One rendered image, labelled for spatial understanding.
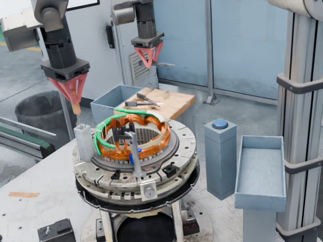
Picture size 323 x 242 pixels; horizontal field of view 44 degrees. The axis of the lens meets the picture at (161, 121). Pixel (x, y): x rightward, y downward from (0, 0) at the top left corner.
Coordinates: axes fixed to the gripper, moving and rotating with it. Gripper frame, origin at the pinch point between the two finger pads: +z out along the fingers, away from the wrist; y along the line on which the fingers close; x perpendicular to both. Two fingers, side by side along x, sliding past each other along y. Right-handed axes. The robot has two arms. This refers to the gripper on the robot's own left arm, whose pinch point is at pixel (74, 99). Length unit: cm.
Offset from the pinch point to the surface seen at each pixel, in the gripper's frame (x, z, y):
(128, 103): 26.1, 19.4, -14.4
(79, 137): -2.0, 9.5, 0.8
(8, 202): -12, 49, -42
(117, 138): -0.4, 5.4, 13.8
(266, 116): 208, 145, -69
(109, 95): 32, 25, -32
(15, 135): 15, 54, -88
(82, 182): -6.1, 19.4, 3.6
